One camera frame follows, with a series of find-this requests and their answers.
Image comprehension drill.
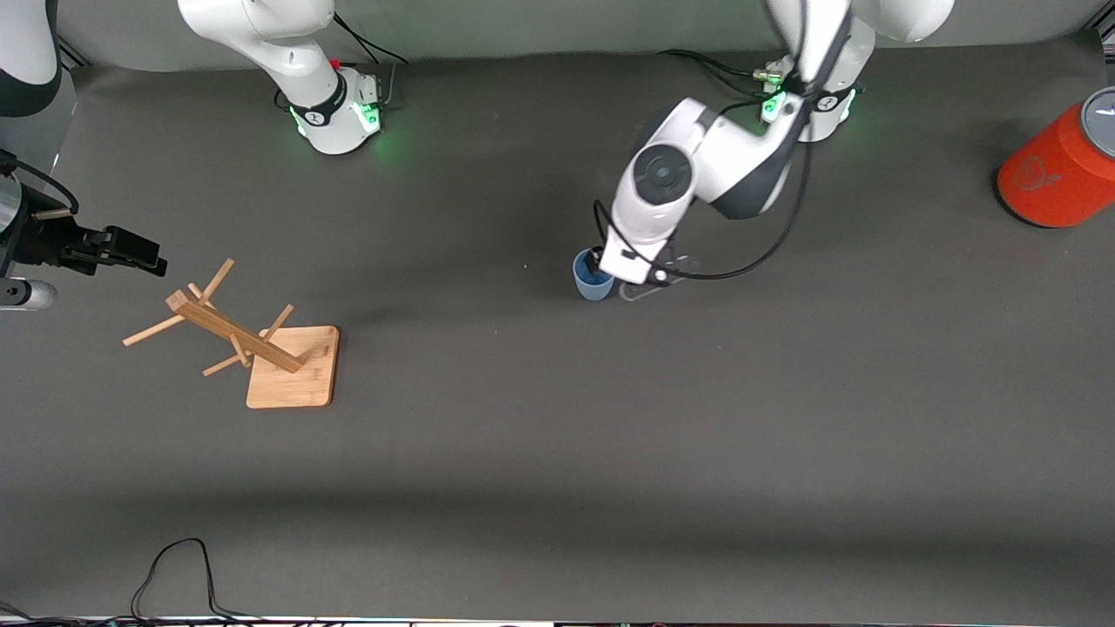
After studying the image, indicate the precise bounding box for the black arm wrist cable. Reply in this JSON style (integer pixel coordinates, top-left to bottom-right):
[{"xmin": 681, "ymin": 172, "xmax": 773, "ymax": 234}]
[
  {"xmin": 594, "ymin": 0, "xmax": 853, "ymax": 282},
  {"xmin": 0, "ymin": 150, "xmax": 81, "ymax": 217}
]

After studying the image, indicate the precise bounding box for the black right arm wrist cable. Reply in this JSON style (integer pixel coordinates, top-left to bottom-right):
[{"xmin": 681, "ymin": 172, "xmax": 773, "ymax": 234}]
[{"xmin": 0, "ymin": 150, "xmax": 81, "ymax": 217}]

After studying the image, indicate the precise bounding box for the black left arm base cable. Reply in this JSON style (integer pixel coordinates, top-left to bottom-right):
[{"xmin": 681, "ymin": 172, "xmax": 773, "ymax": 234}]
[{"xmin": 657, "ymin": 49, "xmax": 778, "ymax": 98}]

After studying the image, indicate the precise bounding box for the black right arm base cable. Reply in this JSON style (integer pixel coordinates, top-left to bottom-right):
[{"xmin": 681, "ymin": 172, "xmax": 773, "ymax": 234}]
[{"xmin": 329, "ymin": 10, "xmax": 414, "ymax": 67}]

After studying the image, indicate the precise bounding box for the black arm base cable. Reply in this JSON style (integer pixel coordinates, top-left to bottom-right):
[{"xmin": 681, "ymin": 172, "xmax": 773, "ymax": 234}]
[
  {"xmin": 657, "ymin": 49, "xmax": 778, "ymax": 98},
  {"xmin": 329, "ymin": 10, "xmax": 414, "ymax": 67}
]

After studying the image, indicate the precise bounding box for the black left arm wrist cable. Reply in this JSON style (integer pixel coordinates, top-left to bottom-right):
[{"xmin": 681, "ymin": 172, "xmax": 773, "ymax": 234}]
[{"xmin": 594, "ymin": 0, "xmax": 853, "ymax": 282}]

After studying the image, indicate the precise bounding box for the wooden mug tree stand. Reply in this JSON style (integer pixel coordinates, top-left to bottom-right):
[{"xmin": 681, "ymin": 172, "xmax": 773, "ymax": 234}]
[{"xmin": 122, "ymin": 258, "xmax": 341, "ymax": 410}]

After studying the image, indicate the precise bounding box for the thin black looped cable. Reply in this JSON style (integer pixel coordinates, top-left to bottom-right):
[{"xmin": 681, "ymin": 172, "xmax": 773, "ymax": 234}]
[{"xmin": 129, "ymin": 537, "xmax": 271, "ymax": 624}]

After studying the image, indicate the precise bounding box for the light blue plastic cup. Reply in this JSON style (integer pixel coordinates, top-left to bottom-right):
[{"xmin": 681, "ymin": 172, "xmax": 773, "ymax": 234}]
[{"xmin": 571, "ymin": 247, "xmax": 620, "ymax": 303}]

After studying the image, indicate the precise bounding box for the orange cylindrical can silver lid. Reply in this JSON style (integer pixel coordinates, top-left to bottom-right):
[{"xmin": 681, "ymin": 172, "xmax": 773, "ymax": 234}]
[{"xmin": 997, "ymin": 87, "xmax": 1115, "ymax": 230}]

